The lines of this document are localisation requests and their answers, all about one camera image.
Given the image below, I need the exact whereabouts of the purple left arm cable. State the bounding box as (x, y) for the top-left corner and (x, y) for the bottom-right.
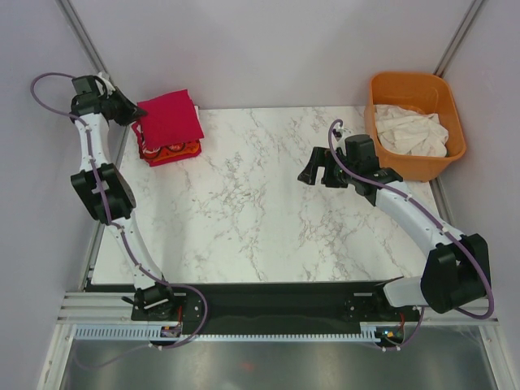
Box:
(31, 71), (211, 369)

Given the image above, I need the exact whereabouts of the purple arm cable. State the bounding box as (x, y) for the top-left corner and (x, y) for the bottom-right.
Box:
(327, 119), (496, 353)
(31, 71), (211, 369)

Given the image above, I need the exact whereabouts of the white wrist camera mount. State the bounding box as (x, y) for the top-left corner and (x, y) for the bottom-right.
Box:
(332, 127), (356, 143)

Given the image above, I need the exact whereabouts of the orange plastic basket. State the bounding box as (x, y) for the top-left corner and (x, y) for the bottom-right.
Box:
(365, 71), (466, 182)

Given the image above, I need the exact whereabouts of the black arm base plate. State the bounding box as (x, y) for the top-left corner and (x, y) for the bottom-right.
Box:
(131, 281), (419, 336)

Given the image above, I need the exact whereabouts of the white crumpled cloth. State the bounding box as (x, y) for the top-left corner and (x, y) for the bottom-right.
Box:
(375, 105), (449, 158)

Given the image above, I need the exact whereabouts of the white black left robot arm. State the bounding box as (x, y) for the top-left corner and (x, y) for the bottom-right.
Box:
(71, 75), (180, 321)

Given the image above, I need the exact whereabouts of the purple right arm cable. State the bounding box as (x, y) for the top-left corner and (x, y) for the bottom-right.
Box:
(327, 119), (496, 353)

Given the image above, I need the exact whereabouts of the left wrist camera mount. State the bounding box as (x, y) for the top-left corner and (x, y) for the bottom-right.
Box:
(96, 71), (116, 96)

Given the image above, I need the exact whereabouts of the aluminium frame rail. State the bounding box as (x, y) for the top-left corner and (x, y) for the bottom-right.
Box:
(56, 291), (501, 326)

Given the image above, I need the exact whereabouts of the crimson red t-shirt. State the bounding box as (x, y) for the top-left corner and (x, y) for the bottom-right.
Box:
(137, 89), (204, 149)

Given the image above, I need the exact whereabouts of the aluminium corner post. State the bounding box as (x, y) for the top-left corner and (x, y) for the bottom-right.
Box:
(433, 0), (488, 78)
(55, 0), (133, 123)

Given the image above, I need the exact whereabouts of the left aluminium corner post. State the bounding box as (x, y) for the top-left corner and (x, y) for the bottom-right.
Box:
(55, 0), (133, 123)

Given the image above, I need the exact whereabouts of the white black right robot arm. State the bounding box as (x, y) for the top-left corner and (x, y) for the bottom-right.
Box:
(297, 135), (495, 320)

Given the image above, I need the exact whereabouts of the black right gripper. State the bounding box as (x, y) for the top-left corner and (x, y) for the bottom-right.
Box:
(298, 146), (358, 189)

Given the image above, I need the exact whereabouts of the right aluminium corner post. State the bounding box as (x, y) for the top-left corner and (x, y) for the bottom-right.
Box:
(433, 0), (488, 78)

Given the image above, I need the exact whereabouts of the white slotted cable duct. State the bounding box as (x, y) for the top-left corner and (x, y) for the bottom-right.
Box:
(73, 324), (403, 343)

